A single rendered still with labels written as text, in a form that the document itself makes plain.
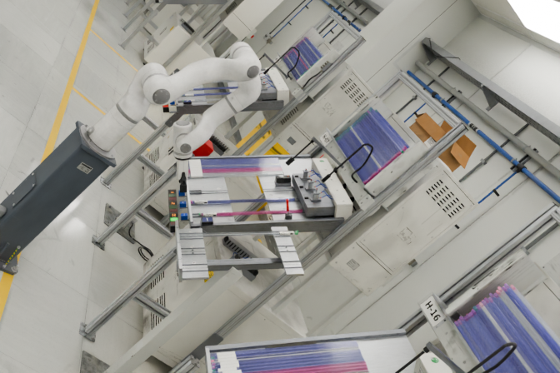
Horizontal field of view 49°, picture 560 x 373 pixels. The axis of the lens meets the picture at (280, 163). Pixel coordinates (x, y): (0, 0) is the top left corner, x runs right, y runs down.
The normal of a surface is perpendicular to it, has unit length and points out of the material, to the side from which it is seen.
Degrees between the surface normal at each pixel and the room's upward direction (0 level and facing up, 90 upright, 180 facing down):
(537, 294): 90
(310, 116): 90
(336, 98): 90
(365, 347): 45
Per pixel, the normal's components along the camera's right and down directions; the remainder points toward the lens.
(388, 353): 0.06, -0.89
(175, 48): 0.19, 0.45
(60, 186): 0.34, 0.58
